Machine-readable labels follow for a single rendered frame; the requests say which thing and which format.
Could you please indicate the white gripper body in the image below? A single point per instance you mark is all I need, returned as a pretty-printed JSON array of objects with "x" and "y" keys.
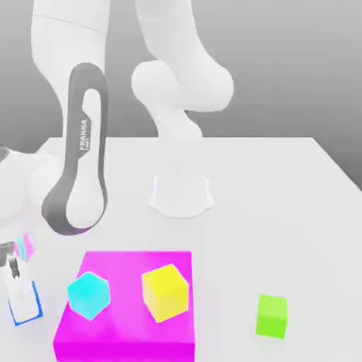
[{"x": 24, "y": 299}]

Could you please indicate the small yellow cube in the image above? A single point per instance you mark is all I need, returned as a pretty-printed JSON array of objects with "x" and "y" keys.
[{"x": 165, "y": 292}]

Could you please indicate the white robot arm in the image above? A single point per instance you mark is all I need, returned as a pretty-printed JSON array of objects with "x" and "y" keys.
[{"x": 70, "y": 56}]

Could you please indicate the small green cube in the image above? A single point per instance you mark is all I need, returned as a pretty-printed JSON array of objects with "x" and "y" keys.
[{"x": 271, "y": 316}]

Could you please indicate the small cyan cube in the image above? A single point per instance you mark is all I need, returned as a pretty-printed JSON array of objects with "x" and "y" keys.
[{"x": 88, "y": 295}]

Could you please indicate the large magenta box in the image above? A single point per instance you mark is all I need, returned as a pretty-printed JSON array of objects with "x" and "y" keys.
[{"x": 127, "y": 336}]

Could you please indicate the small blue cube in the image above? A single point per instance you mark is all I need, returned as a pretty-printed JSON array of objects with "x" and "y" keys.
[{"x": 38, "y": 301}]

